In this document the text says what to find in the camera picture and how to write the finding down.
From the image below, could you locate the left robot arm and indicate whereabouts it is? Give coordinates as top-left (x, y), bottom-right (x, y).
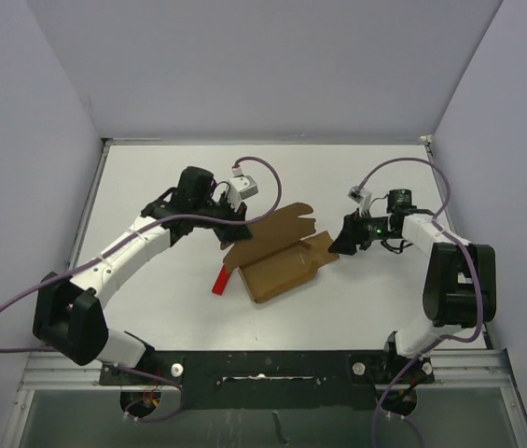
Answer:
top-left (32, 166), bottom-right (258, 384)

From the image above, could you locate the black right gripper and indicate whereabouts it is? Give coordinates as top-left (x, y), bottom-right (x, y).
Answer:
top-left (328, 208), bottom-right (396, 256)

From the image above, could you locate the brown cardboard box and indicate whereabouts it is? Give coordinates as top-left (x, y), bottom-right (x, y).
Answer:
top-left (222, 203), bottom-right (339, 304)

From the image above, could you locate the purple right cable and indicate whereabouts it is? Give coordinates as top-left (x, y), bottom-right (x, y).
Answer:
top-left (369, 157), bottom-right (486, 448)

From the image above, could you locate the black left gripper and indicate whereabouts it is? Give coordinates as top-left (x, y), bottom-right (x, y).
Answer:
top-left (193, 190), bottom-right (252, 245)

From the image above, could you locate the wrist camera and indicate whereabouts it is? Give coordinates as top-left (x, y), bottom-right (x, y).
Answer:
top-left (347, 186), bottom-right (372, 216)
top-left (228, 175), bottom-right (258, 211)

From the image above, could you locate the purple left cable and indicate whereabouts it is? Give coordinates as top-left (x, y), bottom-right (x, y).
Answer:
top-left (0, 156), bottom-right (284, 352)

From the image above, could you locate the purple cable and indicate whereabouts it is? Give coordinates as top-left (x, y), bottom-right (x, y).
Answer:
top-left (369, 157), bottom-right (486, 448)
top-left (0, 156), bottom-right (284, 352)

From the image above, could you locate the red rectangular block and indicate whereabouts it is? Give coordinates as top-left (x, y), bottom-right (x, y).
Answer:
top-left (212, 264), bottom-right (232, 296)

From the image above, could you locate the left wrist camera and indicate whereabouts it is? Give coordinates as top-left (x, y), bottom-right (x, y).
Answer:
top-left (228, 175), bottom-right (258, 211)

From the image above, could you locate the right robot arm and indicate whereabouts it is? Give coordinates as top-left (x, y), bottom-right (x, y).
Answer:
top-left (328, 187), bottom-right (496, 382)

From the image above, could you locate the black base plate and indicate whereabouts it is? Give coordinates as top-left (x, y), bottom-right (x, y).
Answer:
top-left (99, 349), bottom-right (435, 416)

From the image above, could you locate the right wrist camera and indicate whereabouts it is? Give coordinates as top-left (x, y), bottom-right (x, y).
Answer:
top-left (347, 186), bottom-right (372, 216)

